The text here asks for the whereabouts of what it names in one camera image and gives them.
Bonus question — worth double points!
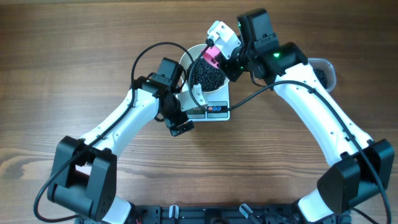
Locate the black beans in bowl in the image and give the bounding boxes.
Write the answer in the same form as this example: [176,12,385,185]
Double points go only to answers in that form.
[191,58,226,91]

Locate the clear plastic container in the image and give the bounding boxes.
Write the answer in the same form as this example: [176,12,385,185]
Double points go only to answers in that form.
[308,58,336,92]

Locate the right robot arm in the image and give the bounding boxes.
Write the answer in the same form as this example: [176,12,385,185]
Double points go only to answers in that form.
[207,8,394,223]

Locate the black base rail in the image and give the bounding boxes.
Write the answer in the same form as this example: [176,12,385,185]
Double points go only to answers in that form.
[127,203,308,224]

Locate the pink scoop blue handle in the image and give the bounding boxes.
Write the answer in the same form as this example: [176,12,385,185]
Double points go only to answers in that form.
[202,46,221,69]

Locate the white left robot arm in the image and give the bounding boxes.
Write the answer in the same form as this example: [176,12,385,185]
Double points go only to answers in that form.
[45,58,193,223]

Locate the black beans in container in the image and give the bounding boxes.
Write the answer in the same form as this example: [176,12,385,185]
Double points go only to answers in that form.
[313,68,328,88]

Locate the white bowl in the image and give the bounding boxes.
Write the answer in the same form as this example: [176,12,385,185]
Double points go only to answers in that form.
[179,44,229,94]

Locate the white digital kitchen scale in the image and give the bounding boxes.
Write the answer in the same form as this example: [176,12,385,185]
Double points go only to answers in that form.
[187,82,230,122]

